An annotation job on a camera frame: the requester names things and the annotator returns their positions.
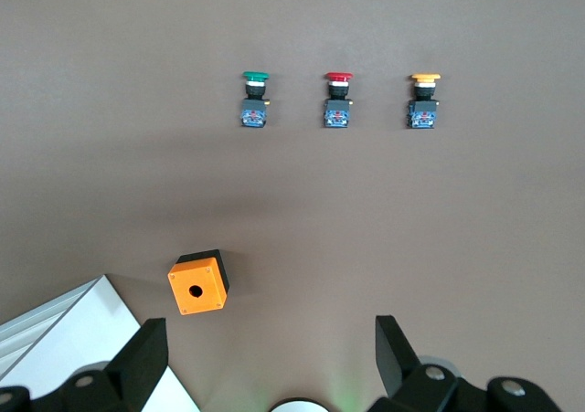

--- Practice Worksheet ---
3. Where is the white drawer cabinet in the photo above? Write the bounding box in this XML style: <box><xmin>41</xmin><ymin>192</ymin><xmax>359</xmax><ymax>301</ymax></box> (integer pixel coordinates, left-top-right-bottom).
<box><xmin>0</xmin><ymin>273</ymin><xmax>202</xmax><ymax>412</ymax></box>

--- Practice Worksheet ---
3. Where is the green mushroom push button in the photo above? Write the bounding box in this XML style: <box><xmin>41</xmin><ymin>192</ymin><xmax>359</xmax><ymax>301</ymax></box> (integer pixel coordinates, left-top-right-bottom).
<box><xmin>239</xmin><ymin>69</ymin><xmax>271</xmax><ymax>130</ymax></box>

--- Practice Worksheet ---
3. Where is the orange button enclosure box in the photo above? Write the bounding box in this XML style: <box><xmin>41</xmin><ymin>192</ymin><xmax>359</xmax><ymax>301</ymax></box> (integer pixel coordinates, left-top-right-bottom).
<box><xmin>167</xmin><ymin>248</ymin><xmax>231</xmax><ymax>316</ymax></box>

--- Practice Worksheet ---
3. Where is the red mushroom push button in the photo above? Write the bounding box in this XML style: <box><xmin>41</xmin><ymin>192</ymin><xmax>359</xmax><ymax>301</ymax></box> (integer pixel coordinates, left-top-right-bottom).
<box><xmin>322</xmin><ymin>71</ymin><xmax>356</xmax><ymax>130</ymax></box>

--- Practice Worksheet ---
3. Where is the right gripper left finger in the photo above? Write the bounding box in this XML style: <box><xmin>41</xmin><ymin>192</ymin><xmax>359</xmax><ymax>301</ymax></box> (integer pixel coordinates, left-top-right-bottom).
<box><xmin>0</xmin><ymin>318</ymin><xmax>169</xmax><ymax>412</ymax></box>

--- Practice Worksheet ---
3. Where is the brown table mat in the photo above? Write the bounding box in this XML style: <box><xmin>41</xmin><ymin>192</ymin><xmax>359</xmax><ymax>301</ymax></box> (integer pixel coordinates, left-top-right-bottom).
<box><xmin>0</xmin><ymin>0</ymin><xmax>585</xmax><ymax>412</ymax></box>

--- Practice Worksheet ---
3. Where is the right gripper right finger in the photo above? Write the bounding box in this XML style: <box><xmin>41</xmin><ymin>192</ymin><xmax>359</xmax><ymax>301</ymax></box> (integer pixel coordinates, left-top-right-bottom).
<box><xmin>367</xmin><ymin>314</ymin><xmax>568</xmax><ymax>412</ymax></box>

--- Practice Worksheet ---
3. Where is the yellow mushroom push button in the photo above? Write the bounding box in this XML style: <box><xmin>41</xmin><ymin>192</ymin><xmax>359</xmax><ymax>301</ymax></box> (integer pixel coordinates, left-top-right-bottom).
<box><xmin>405</xmin><ymin>73</ymin><xmax>442</xmax><ymax>131</ymax></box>

